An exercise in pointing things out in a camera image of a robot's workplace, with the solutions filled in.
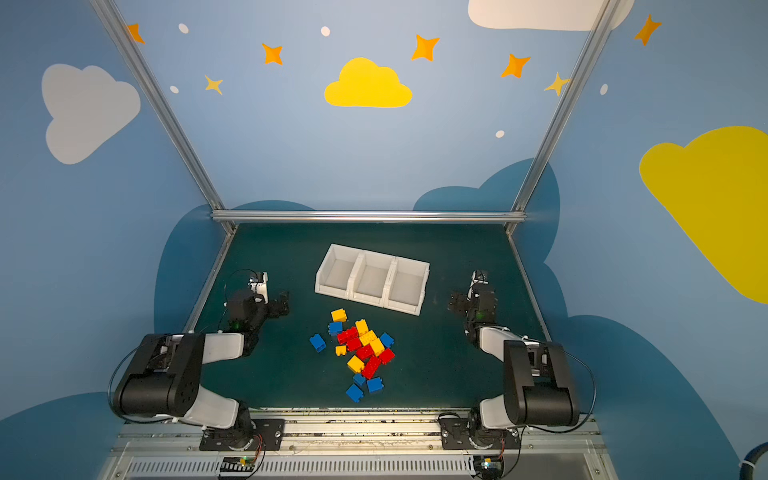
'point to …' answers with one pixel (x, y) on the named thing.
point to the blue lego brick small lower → (359, 378)
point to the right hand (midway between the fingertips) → (475, 291)
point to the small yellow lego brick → (341, 350)
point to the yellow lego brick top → (339, 315)
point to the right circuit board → (489, 466)
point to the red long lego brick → (371, 366)
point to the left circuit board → (237, 464)
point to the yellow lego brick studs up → (367, 337)
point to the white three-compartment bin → (387, 281)
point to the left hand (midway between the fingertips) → (273, 289)
